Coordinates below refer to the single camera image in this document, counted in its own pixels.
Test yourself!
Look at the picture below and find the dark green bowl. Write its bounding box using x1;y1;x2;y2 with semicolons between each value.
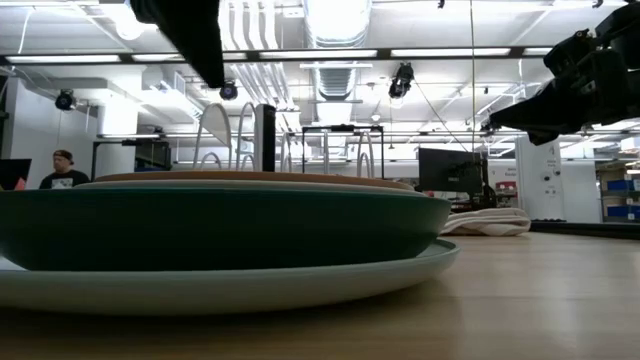
0;187;452;273

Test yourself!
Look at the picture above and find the pale green plate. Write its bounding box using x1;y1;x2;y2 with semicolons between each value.
0;238;461;316

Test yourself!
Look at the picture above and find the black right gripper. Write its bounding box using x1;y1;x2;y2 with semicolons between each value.
488;27;640;147

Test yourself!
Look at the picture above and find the thin hanging cable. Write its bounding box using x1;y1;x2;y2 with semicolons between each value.
469;0;475;151

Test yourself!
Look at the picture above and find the black computer monitor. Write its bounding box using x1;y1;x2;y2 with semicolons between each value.
418;147;497;210

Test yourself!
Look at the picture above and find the folded white striped towel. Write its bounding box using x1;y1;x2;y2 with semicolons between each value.
439;207;532;237

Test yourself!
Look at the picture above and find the tall dark panel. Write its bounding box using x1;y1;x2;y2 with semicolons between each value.
254;103;277;173

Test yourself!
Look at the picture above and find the black shelf unit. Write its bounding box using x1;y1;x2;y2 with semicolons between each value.
91;138;174;181

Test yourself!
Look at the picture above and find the brown wooden plate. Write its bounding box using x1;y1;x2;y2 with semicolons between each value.
94;170;415;192

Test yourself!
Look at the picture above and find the storage shelf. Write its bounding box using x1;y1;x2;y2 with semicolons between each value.
597;159;640;224

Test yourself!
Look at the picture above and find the black ceiling light rail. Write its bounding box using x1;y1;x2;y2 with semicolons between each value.
0;46;554;65

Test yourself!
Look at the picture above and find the plain white plate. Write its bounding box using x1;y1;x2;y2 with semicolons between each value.
74;178;426;197

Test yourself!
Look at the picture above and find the person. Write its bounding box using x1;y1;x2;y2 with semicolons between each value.
38;149;91;190

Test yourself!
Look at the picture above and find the white wire dish rack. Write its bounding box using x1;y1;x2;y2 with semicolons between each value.
192;102;385;174

